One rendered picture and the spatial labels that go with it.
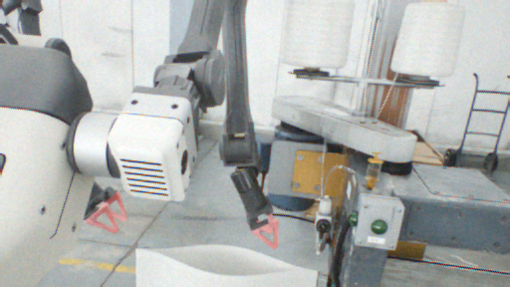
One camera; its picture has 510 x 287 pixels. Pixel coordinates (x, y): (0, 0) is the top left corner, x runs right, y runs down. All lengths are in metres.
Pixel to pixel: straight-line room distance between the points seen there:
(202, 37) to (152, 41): 5.54
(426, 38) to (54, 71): 0.80
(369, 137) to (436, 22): 0.29
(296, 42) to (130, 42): 5.44
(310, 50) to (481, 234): 0.53
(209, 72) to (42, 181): 0.30
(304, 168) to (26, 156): 0.82
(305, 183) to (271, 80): 4.82
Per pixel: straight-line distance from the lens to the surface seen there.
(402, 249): 1.28
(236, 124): 1.00
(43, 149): 0.62
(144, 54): 6.39
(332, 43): 1.09
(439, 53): 1.13
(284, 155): 1.26
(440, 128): 6.36
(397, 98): 1.35
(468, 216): 0.94
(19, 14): 1.26
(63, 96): 0.64
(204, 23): 0.83
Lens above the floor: 1.63
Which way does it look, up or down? 21 degrees down
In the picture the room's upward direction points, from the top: 4 degrees clockwise
